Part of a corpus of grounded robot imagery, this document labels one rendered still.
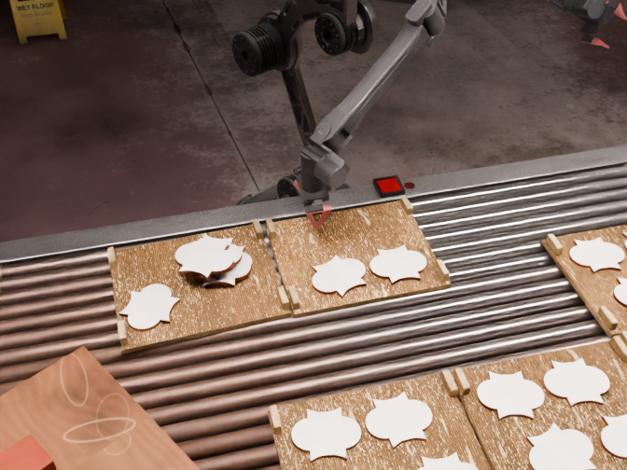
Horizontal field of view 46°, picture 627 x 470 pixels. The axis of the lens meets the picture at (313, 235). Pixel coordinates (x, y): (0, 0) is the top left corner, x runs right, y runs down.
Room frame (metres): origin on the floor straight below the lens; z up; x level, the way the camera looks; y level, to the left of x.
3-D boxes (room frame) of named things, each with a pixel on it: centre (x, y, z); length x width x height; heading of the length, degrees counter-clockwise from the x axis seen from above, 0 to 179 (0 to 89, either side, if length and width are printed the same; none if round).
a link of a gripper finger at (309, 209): (1.45, -0.01, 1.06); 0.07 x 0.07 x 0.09; 13
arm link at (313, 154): (1.48, 0.00, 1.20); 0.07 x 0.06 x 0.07; 41
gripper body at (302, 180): (1.49, 0.00, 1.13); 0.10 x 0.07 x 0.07; 13
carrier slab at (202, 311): (1.33, 0.30, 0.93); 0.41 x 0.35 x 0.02; 107
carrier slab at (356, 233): (1.43, -0.11, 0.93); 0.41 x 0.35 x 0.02; 105
